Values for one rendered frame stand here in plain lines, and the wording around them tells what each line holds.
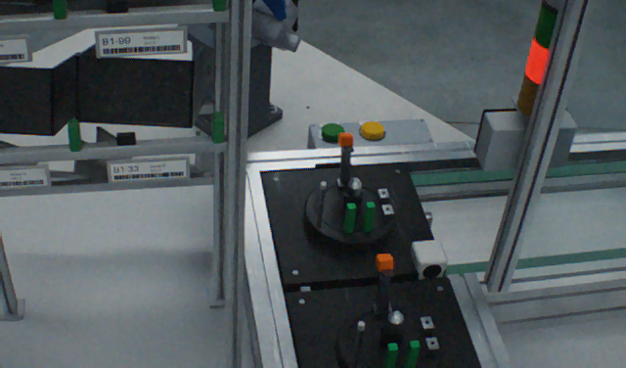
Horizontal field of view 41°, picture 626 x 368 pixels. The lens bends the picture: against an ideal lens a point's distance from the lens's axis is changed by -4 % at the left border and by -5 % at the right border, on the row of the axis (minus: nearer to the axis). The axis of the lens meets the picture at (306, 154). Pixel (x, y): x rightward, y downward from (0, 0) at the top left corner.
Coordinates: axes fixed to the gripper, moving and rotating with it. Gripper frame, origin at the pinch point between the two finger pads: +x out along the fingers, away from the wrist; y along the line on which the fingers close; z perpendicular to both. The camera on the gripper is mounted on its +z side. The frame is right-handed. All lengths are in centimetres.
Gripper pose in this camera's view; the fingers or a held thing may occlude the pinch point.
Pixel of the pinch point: (282, 3)
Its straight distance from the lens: 116.6
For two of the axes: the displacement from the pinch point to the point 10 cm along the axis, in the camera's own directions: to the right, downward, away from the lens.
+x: 2.7, 9.2, -2.8
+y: 2.9, 2.0, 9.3
